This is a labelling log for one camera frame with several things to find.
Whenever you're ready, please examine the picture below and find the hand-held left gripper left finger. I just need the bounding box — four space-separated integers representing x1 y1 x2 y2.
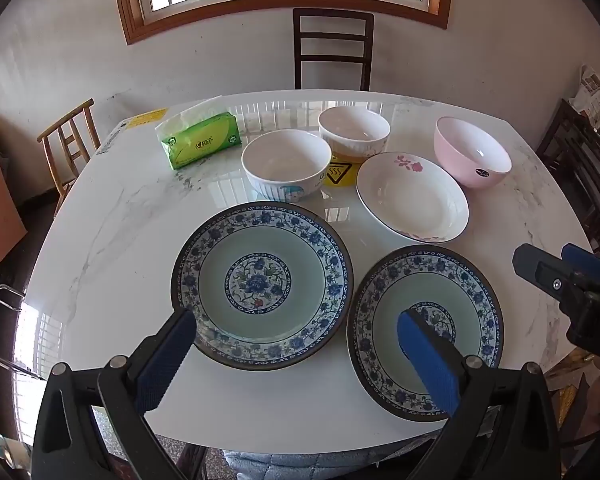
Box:
32 308 198 480

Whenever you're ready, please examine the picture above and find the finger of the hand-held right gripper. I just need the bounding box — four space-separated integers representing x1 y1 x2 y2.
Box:
512 243 581 303
561 242 600 286

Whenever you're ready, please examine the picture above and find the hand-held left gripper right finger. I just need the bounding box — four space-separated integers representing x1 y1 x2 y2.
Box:
396 308 563 480

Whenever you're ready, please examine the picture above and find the blue floral patterned plate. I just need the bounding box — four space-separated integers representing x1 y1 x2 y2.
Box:
170 201 355 372
346 245 505 422

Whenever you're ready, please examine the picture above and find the pink bowl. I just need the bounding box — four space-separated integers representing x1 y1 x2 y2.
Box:
433 116 513 190

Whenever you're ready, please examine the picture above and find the white plate with pink flowers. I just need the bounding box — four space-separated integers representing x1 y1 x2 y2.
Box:
355 151 470 245

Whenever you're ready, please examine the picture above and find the white bowl with blue cartoon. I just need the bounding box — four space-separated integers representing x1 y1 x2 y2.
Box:
241 129 333 204

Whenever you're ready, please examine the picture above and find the white bowl with rabbit print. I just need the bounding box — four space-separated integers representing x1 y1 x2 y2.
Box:
318 106 391 163

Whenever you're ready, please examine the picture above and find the dark wooden furniture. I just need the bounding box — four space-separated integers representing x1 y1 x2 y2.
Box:
536 99 600 261

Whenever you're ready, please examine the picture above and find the grey quilted clothing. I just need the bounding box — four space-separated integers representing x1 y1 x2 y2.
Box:
225 450 431 480

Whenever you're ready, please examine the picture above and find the newspaper bundle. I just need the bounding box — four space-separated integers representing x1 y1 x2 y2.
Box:
572 64 600 121

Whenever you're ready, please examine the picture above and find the yellow round warning sticker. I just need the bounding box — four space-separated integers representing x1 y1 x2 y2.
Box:
321 157 368 188

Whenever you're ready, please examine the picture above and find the green tissue pack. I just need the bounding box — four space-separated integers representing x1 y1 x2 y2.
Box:
155 95 243 171

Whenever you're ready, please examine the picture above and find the light wooden chair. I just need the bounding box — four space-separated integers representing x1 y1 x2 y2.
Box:
36 98 102 218

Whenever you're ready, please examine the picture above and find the dark wooden chair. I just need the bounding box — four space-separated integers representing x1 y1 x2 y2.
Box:
293 7 375 92

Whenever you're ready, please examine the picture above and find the wooden framed window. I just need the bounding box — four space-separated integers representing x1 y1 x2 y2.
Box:
111 0 455 45

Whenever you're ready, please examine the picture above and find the metal frame chair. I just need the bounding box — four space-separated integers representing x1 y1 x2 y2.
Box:
0 260 46 381

